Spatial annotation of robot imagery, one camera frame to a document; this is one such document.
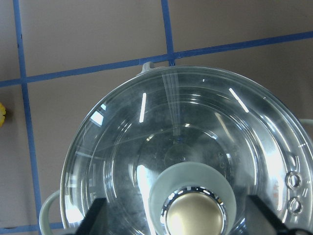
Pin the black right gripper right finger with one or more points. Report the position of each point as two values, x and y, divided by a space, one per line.
261 220

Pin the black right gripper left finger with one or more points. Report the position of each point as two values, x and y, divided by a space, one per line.
96 219

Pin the glass pot lid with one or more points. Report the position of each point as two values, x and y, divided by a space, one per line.
173 115

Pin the yellow corn cob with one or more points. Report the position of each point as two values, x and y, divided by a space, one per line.
2 114

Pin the light green cooking pot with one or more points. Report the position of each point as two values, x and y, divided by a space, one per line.
188 198

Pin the brown gridded table mat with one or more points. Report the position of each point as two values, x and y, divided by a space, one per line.
58 58

